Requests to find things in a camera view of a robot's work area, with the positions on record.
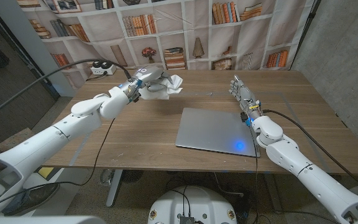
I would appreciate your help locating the printed bookshelf backdrop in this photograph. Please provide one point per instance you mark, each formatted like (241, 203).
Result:
(179, 31)

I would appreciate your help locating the brown cardboard piece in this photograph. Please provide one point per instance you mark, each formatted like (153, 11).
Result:
(12, 141)

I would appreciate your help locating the yellow paper sheet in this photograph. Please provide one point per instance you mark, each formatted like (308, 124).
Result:
(46, 172)

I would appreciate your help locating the white cloth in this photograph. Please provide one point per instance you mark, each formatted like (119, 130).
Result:
(174, 85)

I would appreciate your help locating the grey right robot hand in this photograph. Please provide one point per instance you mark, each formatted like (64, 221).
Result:
(245, 95)

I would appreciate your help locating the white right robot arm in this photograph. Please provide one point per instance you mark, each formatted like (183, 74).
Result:
(306, 171)

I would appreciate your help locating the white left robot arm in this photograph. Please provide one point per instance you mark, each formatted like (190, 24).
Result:
(57, 133)

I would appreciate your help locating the black backdrop stand pole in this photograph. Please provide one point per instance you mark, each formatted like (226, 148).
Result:
(306, 29)

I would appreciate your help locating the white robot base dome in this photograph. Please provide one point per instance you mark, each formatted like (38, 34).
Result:
(194, 202)

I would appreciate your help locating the white table leg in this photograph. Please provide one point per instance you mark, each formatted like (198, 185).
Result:
(114, 186)

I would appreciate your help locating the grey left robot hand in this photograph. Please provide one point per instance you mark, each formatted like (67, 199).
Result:
(149, 74)

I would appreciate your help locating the small black box on base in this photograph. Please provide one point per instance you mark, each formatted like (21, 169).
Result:
(186, 220)

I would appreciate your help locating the grey table leg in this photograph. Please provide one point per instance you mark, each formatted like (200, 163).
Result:
(273, 193)

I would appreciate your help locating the silver laptop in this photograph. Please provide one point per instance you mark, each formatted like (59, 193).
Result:
(213, 130)

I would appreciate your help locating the white power strip black plugs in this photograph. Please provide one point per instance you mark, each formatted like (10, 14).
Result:
(102, 69)

